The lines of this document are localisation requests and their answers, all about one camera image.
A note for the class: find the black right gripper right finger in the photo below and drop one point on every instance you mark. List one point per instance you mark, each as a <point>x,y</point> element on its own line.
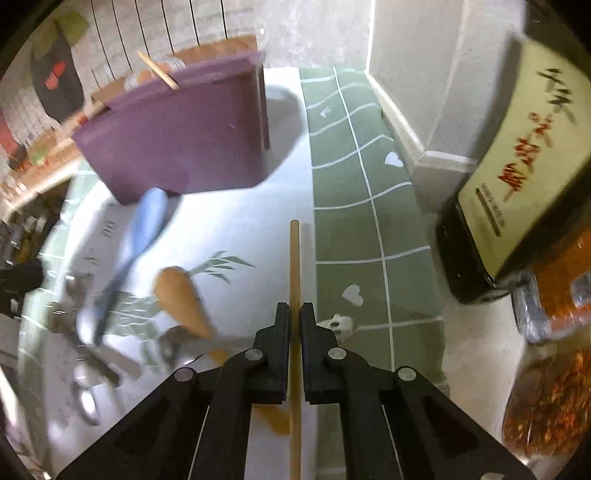
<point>396,424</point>

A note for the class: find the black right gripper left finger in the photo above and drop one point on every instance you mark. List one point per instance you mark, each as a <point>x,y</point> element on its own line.
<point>195,425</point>

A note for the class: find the large metal spoon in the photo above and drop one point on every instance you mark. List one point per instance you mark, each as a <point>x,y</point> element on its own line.
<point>84,379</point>

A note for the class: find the wooden chopstick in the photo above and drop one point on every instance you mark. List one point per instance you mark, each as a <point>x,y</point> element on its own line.
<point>294,377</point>
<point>158,71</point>

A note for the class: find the wooden spoon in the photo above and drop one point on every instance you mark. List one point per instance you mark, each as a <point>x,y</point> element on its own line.
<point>177,296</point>

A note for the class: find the blue plastic spoon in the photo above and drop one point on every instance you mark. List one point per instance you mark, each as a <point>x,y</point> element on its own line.
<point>145,225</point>

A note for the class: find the green white deer tablecloth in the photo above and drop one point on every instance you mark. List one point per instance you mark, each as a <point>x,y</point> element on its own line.
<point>335,168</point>

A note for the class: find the yellow lid chili jar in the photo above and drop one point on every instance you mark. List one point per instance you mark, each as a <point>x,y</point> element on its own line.
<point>548,410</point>

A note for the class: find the orange cap chili bottle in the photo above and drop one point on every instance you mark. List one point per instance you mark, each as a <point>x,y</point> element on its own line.
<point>553,299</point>

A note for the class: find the purple plastic utensil holder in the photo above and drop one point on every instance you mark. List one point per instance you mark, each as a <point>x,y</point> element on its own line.
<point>210,133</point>

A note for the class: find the dark soy sauce bottle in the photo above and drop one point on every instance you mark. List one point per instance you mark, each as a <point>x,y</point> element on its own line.
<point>530,187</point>

